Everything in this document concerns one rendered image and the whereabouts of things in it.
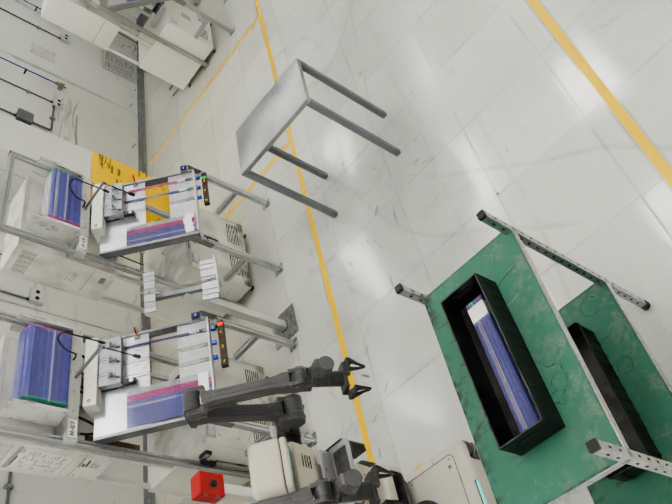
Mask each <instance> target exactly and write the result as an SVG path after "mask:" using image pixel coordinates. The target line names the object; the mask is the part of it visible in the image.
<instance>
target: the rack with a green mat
mask: <svg viewBox="0 0 672 504"><path fill-rule="evenodd" d="M476 216H477V218H478V220H479V221H481V222H483V223H485V224H487V225H488V226H490V227H492V228H494V229H496V230H498V231H499V232H500V233H499V234H498V235H497V236H496V237H495V238H493V239H492V240H491V241H490V242H489V243H488V244H486V245H485V246H484V247H483V248H482V249H481V250H479V251H478V252H477V253H476V254H475V255H474V256H472V257H471V258H470V259H469V260H468V261H467V262H465V263H464V264H463V265H462V266H461V267H460V268H459V269H457V270H456V271H455V272H454V273H453V274H452V275H450V276H449V277H448V278H447V279H446V280H445V281H443V282H442V283H441V284H440V285H439V286H438V287H436V288H435V289H434V290H433V291H432V292H431V293H429V294H428V295H426V294H424V293H422V292H419V291H417V290H415V289H412V288H410V287H408V286H405V285H403V284H400V283H399V284H398V285H396V286H395V287H394V289H395V292H396V293H397V294H399V295H401V296H404V297H406V298H409V299H411V300H414V301H416V302H418V303H421V304H423V305H425V308H426V310H427V313H428V316H429V319H430V321H431V324H432V327H433V330H434V332H435V335H436V338H437V341H438V343H439V346H440V349H441V352H442V355H443V357H444V360H445V363H446V366H447V368H448V371H449V374H450V377H451V379H452V382H453V385H454V388H455V390H456V393H457V396H458V399H459V402H460V404H461V407H462V410H463V413H464V415H465V418H466V421H467V424H468V426H469V429H470V432H471V435H472V437H473V440H474V443H475V446H476V449H477V451H478V454H479V457H480V460H481V462H482V465H483V468H484V471H485V473H486V476H487V479H488V482H489V484H490V487H491V490H492V493H493V496H494V498H495V501H496V504H558V503H560V502H562V501H563V500H565V499H567V498H568V497H570V496H572V495H574V494H575V493H577V492H579V491H581V490H582V489H584V488H586V487H587V489H588V492H589V494H590V496H591V498H592V500H593V503H594V504H672V386H671V385H670V383H669V381H668V380H667V378H666V376H665V375H664V373H663V372H662V370H661V368H660V367H659V365H658V363H657V362H656V360H655V358H654V357H653V355H652V353H651V352H650V350H649V348H648V347H647V345H646V343H645V342H644V340H643V338H642V337H641V335H640V333H639V332H638V330H637V328H636V327H635V325H634V323H633V322H632V320H631V318H630V317H629V315H628V313H627V312H626V310H625V308H624V307H623V305H622V303H621V302H620V300H619V299H618V297H617V295H618V296H619V297H621V298H623V299H625V300H627V301H629V302H630V303H632V304H634V305H636V306H638V307H639V308H641V309H643V310H648V309H649V308H650V303H649V302H648V301H646V300H644V299H642V298H640V297H638V296H637V295H635V294H633V293H631V292H629V291H628V290H626V289H624V288H622V287H620V286H619V285H617V284H615V283H613V282H612V281H610V280H608V279H606V278H605V277H603V276H601V275H599V274H597V273H595V272H594V271H592V270H590V269H588V268H586V267H585V266H583V265H581V264H579V263H577V262H576V261H574V260H572V259H570V258H569V257H567V256H565V255H563V254H561V253H560V252H558V251H556V250H554V249H552V248H551V247H549V246H547V245H545V244H543V243H542V242H540V241H538V240H536V239H534V238H533V237H531V236H529V235H527V234H526V233H524V232H522V231H520V230H518V229H517V228H515V227H513V226H511V225H509V224H508V223H506V222H504V221H502V220H500V219H499V218H497V217H495V216H493V215H491V214H490V213H488V212H486V211H484V210H482V209H481V210H480V211H479V212H478V213H477V214H476ZM524 245H525V246H527V247H529V248H531V249H533V250H534V251H536V252H538V253H540V254H542V255H544V256H546V257H547V258H549V259H551V260H553V261H555V262H557V263H558V264H560V265H562V266H564V267H566V268H568V269H570V270H571V271H573V272H575V273H577V274H579V275H581V276H582V277H584V278H586V279H588V280H590V281H592V282H594V284H592V285H591V286H590V287H588V288H587V289H586V290H584V291H583V292H582V293H580V294H579V295H578V296H576V297H575V298H574V299H572V300H571V301H570V302H568V303H567V304H566V305H564V306H563V307H562V308H560V309H559V310H557V308H556V306H555V304H554V303H553V301H552V299H551V297H550V295H549V293H548V291H547V289H546V287H545V285H544V283H543V281H542V279H541V278H540V276H539V274H538V272H537V270H536V268H535V266H534V264H533V262H532V260H531V258H530V256H529V254H528V253H527V251H526V249H525V247H524ZM474 273H477V274H479V275H481V276H483V277H485V278H487V279H490V280H492V281H494V282H496V284H497V286H498V288H499V291H500V293H501V295H502V297H503V299H504V301H505V303H506V305H507V307H508V309H509V311H510V313H511V315H512V317H513V319H514V321H515V323H516V326H517V328H518V330H519V332H520V334H521V336H522V338H523V340H524V342H525V344H526V346H527V348H528V350H529V352H530V354H531V356H532V358H533V361H534V363H535V365H536V367H537V369H538V371H539V373H540V375H541V377H542V379H543V381H544V383H545V385H546V387H547V389H548V391H549V394H550V396H551V398H552V400H553V402H554V404H555V406H556V408H557V410H558V412H559V414H560V416H561V418H562V420H563V422H564V424H565V427H564V428H563V429H561V430H560V431H558V432H557V433H555V434H554V435H552V436H551V437H549V438H548V439H546V440H545V441H543V442H542V443H540V444H539V445H537V446H536V447H534V448H533V449H531V450H530V451H528V452H527V453H525V454H524V455H522V456H521V455H517V454H513V453H509V452H506V451H502V450H499V449H498V446H497V444H496V441H495V439H494V436H493V434H492V431H491V429H490V426H489V424H488V421H487V419H486V416H485V414H484V411H483V409H482V406H481V404H480V401H479V399H478V396H477V394H476V391H475V389H474V387H473V384H472V382H471V379H470V377H469V374H468V372H467V369H466V367H465V364H464V362H463V359H462V357H461V354H460V352H459V349H458V347H457V344H456V342H455V339H454V337H453V334H452V332H451V329H450V327H449V324H448V322H447V320H446V317H445V315H444V312H443V310H442V307H441V305H440V302H441V301H442V300H444V299H445V298H446V297H447V296H448V295H449V294H451V293H452V292H453V291H454V290H455V289H456V288H457V287H459V286H460V285H461V284H462V283H463V282H464V281H466V280H467V279H468V278H469V277H470V276H471V275H472V274H474ZM574 322H578V323H580V325H582V326H584V327H586V328H588V329H590V330H592V331H593V332H594V333H595V336H596V338H597V340H598V342H599V343H600V344H601V347H602V349H603V351H604V353H605V354H606V355H607V358H608V360H609V362H610V364H611V365H612V366H613V369H614V371H615V373H616V375H617V376H618V377H619V380H620V382H621V384H622V386H623V387H624V389H625V390H626V393H627V395H628V396H629V398H630V400H631V401H632V402H633V403H632V404H633V406H634V407H635V409H636V411H637V413H639V415H640V416H639V417H640V418H641V420H642V422H643V424H644V426H646V428H647V431H648V433H649V435H650V437H651V438H652V439H653V440H654V444H655V446H656V447H657V449H658V451H659V453H661V455H662V456H661V457H662V458H663V460H661V459H658V458H655V457H652V456H649V455H646V454H643V453H639V452H636V451H633V450H630V449H629V447H628V445H627V443H626V441H625V439H624V437H623V435H622V433H621V431H620V429H619V427H618V425H617V424H616V422H615V420H614V418H613V416H612V414H611V412H610V410H609V408H608V406H607V404H606V402H605V401H604V399H603V397H602V395H601V393H600V391H599V389H598V387H597V385H596V383H595V381H594V379H593V377H592V376H591V374H590V372H589V370H588V368H587V366H586V364H585V362H584V360H583V358H582V356H581V354H580V352H579V351H578V349H577V347H576V345H575V343H574V341H573V339H572V337H571V335H570V333H569V331H568V329H567V327H569V326H570V325H572V324H573V323H574ZM625 464H628V465H632V466H635V467H638V468H642V469H645V470H647V471H645V472H643V473H641V474H639V475H638V476H636V477H635V478H634V479H631V480H629V481H627V482H623V481H618V480H614V479H612V480H610V479H607V478H606V475H608V474H610V473H612V472H613V471H615V470H617V469H619V468H620V467H622V466H624V465H625Z"/></svg>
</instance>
